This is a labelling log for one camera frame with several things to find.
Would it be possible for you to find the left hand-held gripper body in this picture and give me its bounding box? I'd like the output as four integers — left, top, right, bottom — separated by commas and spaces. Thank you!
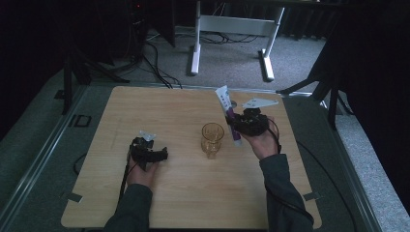
129, 130, 158, 172

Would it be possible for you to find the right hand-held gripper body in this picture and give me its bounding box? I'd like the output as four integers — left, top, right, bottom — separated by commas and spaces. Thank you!
236, 98, 279, 137

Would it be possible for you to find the white and purple toothpaste tube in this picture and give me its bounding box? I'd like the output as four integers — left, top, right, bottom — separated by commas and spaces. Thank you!
215, 84, 244, 148

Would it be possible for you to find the person's right hand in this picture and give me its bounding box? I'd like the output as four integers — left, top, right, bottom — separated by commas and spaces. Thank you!
243, 117, 281, 161

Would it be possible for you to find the person's left hand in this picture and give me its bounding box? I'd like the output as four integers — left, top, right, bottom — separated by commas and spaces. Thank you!
126, 161, 161, 189

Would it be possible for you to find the amber glass cup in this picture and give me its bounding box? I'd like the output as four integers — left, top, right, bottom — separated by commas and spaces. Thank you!
201, 122, 225, 160

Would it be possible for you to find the grey tape strip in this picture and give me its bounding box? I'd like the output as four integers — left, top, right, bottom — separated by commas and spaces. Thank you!
303, 190, 322, 202
60, 190, 84, 204

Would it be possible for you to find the black metal stand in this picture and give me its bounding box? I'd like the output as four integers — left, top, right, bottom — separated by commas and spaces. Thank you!
276, 30, 354, 131
61, 44, 131, 116

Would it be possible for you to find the dark equipment with red light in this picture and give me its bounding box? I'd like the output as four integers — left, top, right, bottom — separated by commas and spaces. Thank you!
127, 0, 150, 62

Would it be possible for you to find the left hand-held gripper black cable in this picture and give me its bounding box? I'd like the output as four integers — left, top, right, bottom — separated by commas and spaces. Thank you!
117, 154, 133, 204

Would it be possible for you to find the black floor cable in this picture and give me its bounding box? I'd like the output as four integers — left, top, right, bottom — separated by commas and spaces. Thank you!
73, 152, 89, 177
295, 140, 358, 232

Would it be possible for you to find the bundle of black floor cables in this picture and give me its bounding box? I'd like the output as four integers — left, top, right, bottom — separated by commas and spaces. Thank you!
141, 30, 184, 90

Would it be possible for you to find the white metal desk frame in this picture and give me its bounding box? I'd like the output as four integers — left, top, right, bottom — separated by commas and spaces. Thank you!
189, 0, 286, 82

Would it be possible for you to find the metal floor rail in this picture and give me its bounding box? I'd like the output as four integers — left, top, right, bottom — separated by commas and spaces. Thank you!
0, 84, 90, 226

